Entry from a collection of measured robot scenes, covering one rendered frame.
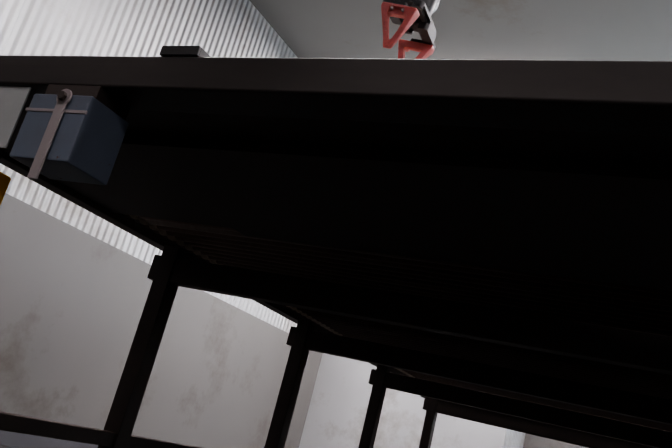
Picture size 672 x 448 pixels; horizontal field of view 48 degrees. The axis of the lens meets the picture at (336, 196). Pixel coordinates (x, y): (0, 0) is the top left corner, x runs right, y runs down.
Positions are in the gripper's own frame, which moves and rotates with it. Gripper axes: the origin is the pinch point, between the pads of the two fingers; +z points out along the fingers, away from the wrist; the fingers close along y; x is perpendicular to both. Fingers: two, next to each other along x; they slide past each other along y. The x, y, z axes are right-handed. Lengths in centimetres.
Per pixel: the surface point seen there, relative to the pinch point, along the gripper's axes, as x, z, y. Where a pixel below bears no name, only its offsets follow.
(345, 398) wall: 162, 68, 496
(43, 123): 44, 36, -22
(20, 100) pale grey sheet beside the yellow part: 56, 32, -19
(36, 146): 43, 40, -22
